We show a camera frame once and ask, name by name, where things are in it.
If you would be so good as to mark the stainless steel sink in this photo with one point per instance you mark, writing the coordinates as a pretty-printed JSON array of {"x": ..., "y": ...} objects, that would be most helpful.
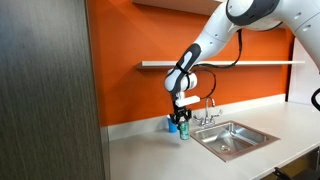
[{"x": 233, "y": 136}]

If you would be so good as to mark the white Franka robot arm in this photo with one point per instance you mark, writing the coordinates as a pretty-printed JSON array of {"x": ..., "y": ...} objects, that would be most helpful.
[{"x": 216, "y": 30}]

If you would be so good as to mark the white wall shelf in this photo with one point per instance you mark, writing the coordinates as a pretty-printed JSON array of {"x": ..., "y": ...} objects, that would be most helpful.
[{"x": 260, "y": 62}]

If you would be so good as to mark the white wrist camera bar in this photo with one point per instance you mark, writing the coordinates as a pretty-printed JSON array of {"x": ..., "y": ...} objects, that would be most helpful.
[{"x": 188, "y": 100}]

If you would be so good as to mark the round sink drain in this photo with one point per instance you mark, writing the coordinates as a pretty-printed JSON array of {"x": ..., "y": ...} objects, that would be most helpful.
[{"x": 225, "y": 148}]

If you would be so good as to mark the dark wood cabinet panel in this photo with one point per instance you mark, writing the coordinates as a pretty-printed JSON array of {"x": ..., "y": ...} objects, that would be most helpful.
[{"x": 43, "y": 90}]

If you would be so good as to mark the white counter backsplash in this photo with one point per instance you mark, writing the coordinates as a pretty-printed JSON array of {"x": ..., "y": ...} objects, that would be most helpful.
[{"x": 140, "y": 126}]

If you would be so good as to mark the white overhead cabinet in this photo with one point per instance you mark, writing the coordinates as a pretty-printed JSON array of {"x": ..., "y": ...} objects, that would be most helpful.
[{"x": 173, "y": 5}]

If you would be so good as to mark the green soda can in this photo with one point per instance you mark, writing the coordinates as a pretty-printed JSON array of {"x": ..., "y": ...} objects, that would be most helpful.
[{"x": 184, "y": 131}]

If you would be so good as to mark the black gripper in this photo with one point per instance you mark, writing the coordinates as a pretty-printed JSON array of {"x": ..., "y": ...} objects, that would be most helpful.
[{"x": 180, "y": 113}]

